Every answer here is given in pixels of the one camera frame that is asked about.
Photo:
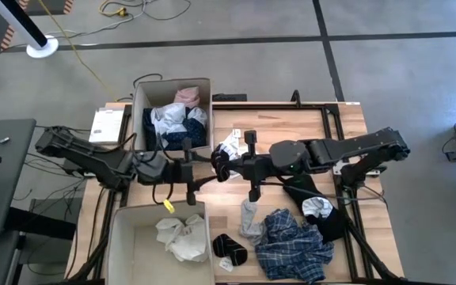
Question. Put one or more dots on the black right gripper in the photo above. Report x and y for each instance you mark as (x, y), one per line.
(253, 166)

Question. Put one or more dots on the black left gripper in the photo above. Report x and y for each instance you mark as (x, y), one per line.
(180, 172)

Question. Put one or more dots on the black sock with white stripes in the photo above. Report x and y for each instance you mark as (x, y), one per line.
(228, 248)
(221, 166)

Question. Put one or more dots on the white navy striped garment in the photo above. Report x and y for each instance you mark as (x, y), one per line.
(232, 147)

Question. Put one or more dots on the navy dotted garment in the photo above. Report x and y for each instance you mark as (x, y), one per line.
(188, 134)

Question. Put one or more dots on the white shirt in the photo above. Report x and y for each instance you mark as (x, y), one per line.
(184, 239)

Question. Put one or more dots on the pink knitted garment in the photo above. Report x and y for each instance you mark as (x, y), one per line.
(187, 97)

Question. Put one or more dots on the blue plaid garment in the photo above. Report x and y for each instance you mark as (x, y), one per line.
(291, 249)

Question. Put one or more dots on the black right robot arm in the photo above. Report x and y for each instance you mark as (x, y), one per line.
(350, 148)

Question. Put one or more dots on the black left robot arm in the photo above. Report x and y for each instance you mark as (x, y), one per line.
(89, 158)

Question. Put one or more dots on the grey sock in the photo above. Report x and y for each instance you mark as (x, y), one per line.
(248, 219)

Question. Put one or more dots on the black power strip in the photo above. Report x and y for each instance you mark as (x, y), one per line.
(230, 97)

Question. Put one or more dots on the beige fabric storage bin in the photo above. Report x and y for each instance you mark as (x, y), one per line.
(141, 257)
(156, 93)

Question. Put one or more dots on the white paper tag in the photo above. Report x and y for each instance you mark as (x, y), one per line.
(225, 264)

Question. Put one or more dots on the white printed booklet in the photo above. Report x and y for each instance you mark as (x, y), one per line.
(105, 126)

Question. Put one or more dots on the black desk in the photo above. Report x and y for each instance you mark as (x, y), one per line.
(2, 190)

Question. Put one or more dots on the black white pole stand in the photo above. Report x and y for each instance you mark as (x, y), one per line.
(42, 46)

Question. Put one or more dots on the black metal table frame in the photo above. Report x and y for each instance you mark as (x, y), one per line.
(311, 106)

